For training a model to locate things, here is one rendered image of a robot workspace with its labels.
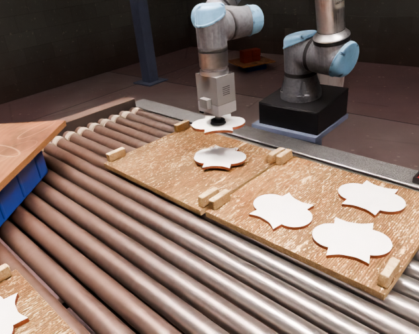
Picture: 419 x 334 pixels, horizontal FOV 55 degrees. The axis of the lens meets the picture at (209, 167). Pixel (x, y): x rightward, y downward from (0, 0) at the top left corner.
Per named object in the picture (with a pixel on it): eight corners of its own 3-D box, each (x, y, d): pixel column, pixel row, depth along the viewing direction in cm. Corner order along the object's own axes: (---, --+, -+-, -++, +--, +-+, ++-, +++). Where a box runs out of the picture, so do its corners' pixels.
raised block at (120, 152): (123, 154, 123) (121, 146, 121) (126, 156, 122) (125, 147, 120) (106, 162, 119) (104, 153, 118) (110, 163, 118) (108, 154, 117)
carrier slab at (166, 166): (189, 129, 140) (188, 124, 140) (287, 160, 114) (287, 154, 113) (104, 167, 119) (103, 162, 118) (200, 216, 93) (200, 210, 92)
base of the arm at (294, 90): (297, 85, 159) (296, 60, 154) (329, 92, 148) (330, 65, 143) (272, 97, 151) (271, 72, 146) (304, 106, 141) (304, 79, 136)
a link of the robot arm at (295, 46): (298, 61, 152) (298, 25, 145) (327, 67, 142) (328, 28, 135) (277, 71, 146) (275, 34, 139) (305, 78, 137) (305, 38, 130)
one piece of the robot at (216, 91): (183, 61, 102) (190, 120, 110) (206, 65, 96) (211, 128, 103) (212, 53, 107) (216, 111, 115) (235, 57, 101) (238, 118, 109)
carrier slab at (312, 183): (289, 159, 114) (289, 154, 113) (447, 206, 88) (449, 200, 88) (205, 217, 92) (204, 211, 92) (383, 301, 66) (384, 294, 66)
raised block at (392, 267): (390, 266, 71) (392, 254, 70) (400, 270, 70) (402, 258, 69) (376, 285, 68) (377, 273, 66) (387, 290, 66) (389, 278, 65)
